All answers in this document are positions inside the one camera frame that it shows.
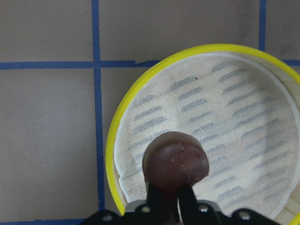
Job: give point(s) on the brown bun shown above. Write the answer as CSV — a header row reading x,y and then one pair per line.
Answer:
x,y
171,161

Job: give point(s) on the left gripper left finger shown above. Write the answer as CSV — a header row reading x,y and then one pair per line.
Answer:
x,y
156,203

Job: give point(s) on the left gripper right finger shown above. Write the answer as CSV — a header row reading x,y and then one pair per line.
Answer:
x,y
187,203

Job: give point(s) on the yellow bamboo steamer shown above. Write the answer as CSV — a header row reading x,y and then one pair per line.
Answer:
x,y
241,104

